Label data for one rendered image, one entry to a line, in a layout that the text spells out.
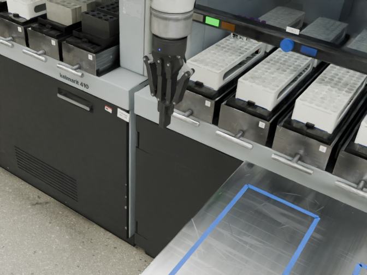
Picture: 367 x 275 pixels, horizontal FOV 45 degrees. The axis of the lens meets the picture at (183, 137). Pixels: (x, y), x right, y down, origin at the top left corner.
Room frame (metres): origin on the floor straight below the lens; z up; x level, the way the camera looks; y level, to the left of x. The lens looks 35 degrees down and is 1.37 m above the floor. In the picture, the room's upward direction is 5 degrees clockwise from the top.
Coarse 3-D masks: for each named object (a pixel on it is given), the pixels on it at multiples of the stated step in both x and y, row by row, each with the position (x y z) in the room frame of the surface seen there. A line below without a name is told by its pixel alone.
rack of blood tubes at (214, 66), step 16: (208, 48) 1.16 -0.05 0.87; (224, 48) 1.19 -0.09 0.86; (240, 48) 1.18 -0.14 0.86; (256, 48) 1.20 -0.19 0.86; (192, 64) 1.06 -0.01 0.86; (208, 64) 1.06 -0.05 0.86; (224, 64) 1.08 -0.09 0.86; (240, 64) 1.19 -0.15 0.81; (192, 80) 1.05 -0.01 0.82; (208, 80) 1.03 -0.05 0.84; (224, 80) 1.05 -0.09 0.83
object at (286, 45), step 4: (284, 40) 0.96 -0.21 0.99; (288, 40) 0.95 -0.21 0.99; (292, 40) 0.96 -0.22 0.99; (280, 44) 0.96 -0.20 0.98; (284, 44) 0.95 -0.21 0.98; (288, 44) 0.95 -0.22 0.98; (292, 44) 0.95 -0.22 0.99; (284, 48) 0.95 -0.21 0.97; (288, 48) 0.95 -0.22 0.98; (292, 48) 0.95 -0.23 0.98
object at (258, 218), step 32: (224, 192) 0.62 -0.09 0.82; (256, 192) 0.63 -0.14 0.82; (288, 192) 0.64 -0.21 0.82; (192, 224) 0.53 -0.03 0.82; (224, 224) 0.54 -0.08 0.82; (256, 224) 0.55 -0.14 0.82; (288, 224) 0.55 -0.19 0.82; (320, 224) 0.56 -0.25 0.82; (352, 224) 0.57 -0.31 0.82; (160, 256) 0.46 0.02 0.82; (192, 256) 0.47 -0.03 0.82; (224, 256) 0.47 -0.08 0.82; (256, 256) 0.48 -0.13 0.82; (288, 256) 0.48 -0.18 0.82; (320, 256) 0.49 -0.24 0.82; (352, 256) 0.49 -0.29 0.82
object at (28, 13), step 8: (8, 0) 1.42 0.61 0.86; (16, 0) 1.41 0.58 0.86; (24, 0) 1.41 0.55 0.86; (32, 0) 1.42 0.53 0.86; (40, 0) 1.43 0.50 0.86; (8, 8) 1.42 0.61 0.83; (16, 8) 1.40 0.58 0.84; (24, 8) 1.38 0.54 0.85; (32, 8) 1.39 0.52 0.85; (40, 8) 1.50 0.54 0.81; (24, 16) 1.38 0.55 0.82; (32, 16) 1.39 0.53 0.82
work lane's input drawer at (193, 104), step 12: (276, 48) 1.33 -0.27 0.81; (192, 84) 1.03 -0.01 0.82; (228, 84) 1.06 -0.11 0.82; (192, 96) 1.01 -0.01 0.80; (204, 96) 1.00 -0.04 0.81; (216, 96) 1.00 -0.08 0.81; (180, 108) 1.03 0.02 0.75; (192, 108) 1.01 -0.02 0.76; (204, 108) 0.99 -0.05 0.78; (216, 108) 0.99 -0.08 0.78; (192, 120) 0.96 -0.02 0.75; (204, 120) 0.99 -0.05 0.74
